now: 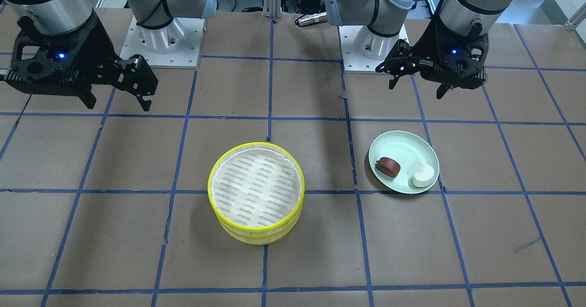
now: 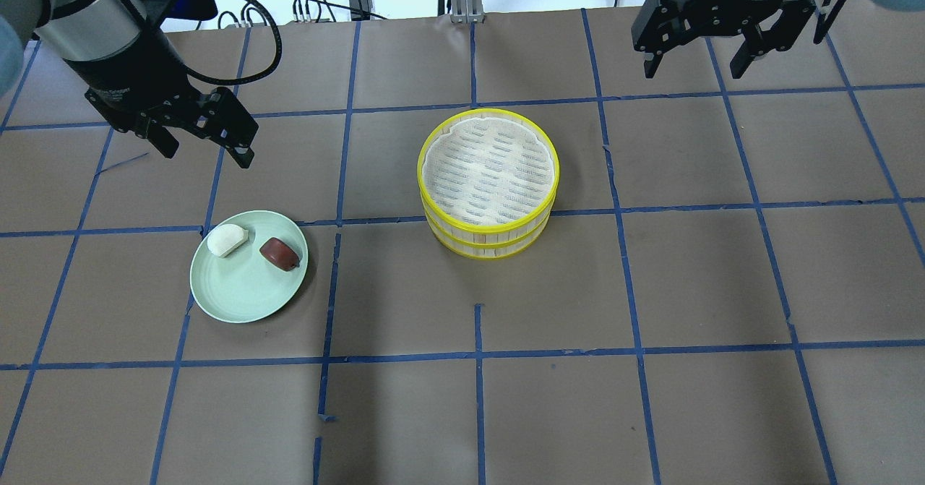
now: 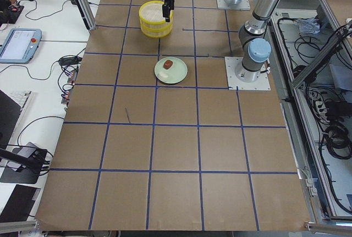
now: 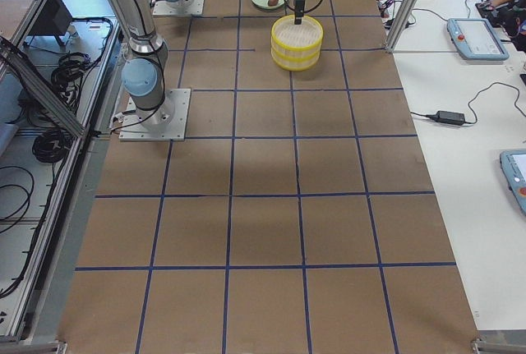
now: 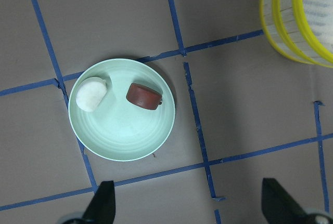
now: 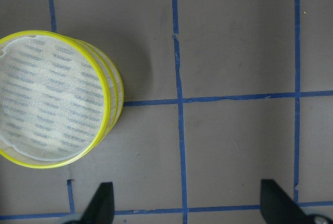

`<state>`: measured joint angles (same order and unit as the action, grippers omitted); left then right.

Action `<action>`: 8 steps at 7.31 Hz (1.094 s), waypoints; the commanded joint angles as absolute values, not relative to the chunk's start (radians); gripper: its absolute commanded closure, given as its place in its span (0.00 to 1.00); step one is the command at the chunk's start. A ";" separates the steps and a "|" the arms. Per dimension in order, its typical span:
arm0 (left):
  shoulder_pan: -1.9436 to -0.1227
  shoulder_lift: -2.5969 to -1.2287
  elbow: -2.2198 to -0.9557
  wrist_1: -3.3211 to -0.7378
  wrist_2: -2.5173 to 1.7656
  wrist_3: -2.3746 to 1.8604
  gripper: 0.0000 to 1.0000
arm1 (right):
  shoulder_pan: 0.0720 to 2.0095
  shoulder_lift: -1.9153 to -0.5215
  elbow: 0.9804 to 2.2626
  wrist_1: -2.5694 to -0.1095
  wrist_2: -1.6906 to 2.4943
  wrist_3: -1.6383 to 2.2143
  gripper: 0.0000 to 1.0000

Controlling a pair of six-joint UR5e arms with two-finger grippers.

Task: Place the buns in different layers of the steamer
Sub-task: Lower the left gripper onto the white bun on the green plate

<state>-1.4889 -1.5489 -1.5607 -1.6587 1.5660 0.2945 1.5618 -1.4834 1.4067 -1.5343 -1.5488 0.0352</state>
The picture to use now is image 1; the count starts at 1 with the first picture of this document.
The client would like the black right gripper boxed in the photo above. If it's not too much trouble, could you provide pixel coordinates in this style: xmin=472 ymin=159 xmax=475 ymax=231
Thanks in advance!
xmin=4 ymin=11 xmax=158 ymax=112

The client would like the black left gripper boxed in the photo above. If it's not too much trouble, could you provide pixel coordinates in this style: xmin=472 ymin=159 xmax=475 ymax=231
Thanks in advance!
xmin=375 ymin=16 xmax=489 ymax=99

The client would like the white round bun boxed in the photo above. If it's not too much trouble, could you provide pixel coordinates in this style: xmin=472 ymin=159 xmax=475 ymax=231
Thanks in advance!
xmin=412 ymin=164 xmax=436 ymax=188

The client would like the yellow top steamer layer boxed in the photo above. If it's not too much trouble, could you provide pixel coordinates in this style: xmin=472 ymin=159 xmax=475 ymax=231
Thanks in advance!
xmin=207 ymin=142 xmax=305 ymax=237

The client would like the yellow steamer layer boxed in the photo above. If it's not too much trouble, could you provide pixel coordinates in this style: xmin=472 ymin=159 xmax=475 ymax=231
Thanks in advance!
xmin=207 ymin=142 xmax=305 ymax=237
xmin=217 ymin=208 xmax=302 ymax=245

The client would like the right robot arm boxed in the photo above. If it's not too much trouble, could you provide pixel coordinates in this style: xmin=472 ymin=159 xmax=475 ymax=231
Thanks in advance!
xmin=1 ymin=0 xmax=217 ymax=112

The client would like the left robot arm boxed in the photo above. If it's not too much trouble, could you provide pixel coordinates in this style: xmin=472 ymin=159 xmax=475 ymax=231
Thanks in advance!
xmin=325 ymin=0 xmax=513 ymax=99

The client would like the yellow bottom steamer layer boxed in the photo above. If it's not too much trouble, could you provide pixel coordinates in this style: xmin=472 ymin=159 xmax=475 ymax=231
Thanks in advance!
xmin=217 ymin=208 xmax=302 ymax=245

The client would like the light green plate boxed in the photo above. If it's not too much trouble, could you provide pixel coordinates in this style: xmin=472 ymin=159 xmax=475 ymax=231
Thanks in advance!
xmin=365 ymin=130 xmax=440 ymax=194

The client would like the brown round bun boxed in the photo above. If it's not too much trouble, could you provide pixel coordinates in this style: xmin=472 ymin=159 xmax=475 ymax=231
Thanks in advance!
xmin=375 ymin=157 xmax=401 ymax=178

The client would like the silver metal cylinder tool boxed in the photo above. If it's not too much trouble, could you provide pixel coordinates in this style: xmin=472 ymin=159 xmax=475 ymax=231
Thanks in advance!
xmin=294 ymin=12 xmax=328 ymax=27

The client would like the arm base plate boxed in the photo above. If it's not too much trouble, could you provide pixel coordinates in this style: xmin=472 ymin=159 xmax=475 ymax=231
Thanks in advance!
xmin=120 ymin=17 xmax=206 ymax=70
xmin=338 ymin=26 xmax=409 ymax=74

